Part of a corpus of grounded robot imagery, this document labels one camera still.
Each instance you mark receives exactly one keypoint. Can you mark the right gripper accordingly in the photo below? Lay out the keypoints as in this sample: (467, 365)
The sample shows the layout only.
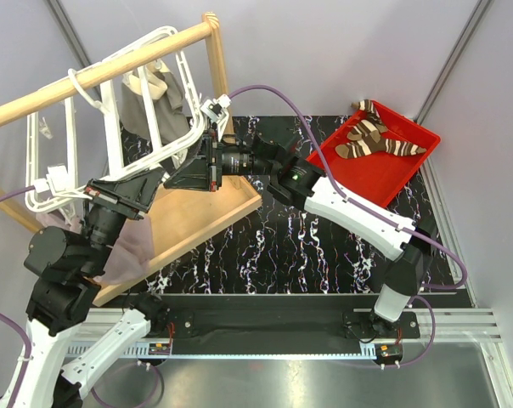
(198, 172)

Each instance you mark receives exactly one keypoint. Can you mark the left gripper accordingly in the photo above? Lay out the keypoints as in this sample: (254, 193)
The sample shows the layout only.
(132, 195)

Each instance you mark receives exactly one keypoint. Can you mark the lilac sock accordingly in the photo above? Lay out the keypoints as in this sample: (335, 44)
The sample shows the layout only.
(130, 256)

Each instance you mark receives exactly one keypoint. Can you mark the white plastic sock hanger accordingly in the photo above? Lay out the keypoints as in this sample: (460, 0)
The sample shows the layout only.
(151, 102)

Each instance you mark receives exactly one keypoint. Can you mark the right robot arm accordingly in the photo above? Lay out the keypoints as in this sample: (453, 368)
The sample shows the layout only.
(296, 182)

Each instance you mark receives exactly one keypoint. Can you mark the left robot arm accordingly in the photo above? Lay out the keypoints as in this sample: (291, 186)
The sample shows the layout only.
(66, 264)

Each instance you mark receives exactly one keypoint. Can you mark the wooden drying rack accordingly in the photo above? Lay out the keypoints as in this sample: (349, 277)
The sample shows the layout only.
(180, 219)

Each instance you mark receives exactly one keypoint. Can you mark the grey beige hanging sock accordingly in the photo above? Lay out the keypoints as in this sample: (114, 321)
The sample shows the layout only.
(167, 97)

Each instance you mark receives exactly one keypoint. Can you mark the brown striped sock left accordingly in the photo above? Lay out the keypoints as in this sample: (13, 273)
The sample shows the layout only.
(363, 140)

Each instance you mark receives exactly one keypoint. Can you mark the brown striped sock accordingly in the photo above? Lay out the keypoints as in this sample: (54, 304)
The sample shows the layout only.
(363, 140)
(393, 146)

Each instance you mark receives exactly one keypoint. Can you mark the red plastic tray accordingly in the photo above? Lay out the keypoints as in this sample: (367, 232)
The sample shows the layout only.
(380, 176)

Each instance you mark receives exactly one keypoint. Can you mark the brown striped sock right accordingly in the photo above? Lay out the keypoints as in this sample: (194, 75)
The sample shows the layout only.
(393, 146)

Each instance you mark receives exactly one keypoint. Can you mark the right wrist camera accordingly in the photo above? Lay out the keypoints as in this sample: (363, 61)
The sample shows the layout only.
(217, 111)

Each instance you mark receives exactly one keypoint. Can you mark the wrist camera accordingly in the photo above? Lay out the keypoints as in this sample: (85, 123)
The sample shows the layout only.
(59, 182)
(217, 111)

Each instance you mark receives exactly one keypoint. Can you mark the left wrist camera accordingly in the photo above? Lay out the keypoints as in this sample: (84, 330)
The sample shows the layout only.
(59, 182)

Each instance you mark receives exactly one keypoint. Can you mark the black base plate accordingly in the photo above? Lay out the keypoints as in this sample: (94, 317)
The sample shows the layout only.
(268, 326)

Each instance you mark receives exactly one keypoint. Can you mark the aluminium rail frame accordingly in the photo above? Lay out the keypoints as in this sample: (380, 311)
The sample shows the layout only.
(450, 326)

